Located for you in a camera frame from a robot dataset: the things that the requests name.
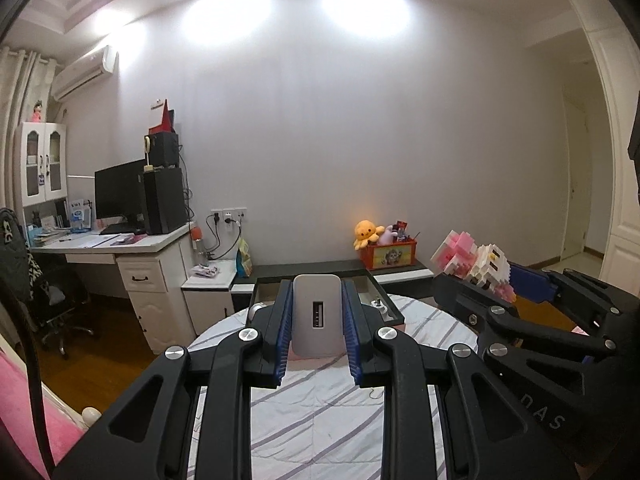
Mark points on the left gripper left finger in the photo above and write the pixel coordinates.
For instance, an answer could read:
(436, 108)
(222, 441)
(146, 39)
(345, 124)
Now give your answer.
(189, 401)

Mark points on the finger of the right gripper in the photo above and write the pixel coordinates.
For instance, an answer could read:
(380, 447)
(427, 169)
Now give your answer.
(576, 294)
(475, 304)

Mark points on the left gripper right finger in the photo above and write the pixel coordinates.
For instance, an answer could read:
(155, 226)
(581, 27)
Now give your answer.
(444, 410)

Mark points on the pink white block figure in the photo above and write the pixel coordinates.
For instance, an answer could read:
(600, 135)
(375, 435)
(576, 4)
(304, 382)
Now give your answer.
(485, 266)

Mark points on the white power bank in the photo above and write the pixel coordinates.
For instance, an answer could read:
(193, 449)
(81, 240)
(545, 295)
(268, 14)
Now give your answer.
(317, 331)

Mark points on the white astronaut figurine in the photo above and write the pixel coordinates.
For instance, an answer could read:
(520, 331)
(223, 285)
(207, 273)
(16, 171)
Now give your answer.
(254, 308)

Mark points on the red toy storage box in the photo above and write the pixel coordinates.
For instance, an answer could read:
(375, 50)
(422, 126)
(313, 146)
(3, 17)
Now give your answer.
(391, 256)

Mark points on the purple plush toy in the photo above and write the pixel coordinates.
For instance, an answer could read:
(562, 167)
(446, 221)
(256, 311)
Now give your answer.
(388, 236)

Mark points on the orange octopus plush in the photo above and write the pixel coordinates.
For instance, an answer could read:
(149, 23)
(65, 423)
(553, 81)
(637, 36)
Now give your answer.
(367, 233)

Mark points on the black office chair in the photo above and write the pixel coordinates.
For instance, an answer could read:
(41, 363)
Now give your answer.
(52, 298)

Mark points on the white desk with drawers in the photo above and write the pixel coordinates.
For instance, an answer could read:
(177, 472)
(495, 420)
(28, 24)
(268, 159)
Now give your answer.
(150, 271)

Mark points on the striped white table cloth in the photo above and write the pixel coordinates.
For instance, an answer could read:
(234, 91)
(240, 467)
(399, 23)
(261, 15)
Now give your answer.
(318, 424)

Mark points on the pink black storage box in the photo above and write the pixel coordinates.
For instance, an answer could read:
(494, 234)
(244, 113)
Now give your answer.
(371, 294)

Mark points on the yellow blue snack bag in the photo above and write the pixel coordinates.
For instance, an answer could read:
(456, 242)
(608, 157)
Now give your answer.
(243, 262)

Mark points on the orange cap water bottle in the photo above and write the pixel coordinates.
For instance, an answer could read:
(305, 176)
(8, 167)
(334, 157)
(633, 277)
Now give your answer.
(201, 254)

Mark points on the black computer tower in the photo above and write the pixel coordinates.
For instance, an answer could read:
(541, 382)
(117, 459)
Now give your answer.
(163, 204)

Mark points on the black computer monitor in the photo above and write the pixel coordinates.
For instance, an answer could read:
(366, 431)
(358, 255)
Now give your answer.
(116, 190)

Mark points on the black speaker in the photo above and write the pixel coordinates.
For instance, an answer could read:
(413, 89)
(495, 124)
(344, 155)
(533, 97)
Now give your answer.
(163, 149)

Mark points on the white glass door cabinet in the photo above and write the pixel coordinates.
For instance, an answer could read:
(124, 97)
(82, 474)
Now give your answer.
(40, 163)

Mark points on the doll on cabinet top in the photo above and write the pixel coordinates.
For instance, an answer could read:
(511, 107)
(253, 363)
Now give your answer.
(37, 112)

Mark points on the white air conditioner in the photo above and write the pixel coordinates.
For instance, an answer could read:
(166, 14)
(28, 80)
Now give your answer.
(86, 70)

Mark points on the wall power outlet strip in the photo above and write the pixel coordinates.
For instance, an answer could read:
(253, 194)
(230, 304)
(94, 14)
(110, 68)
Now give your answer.
(232, 214)

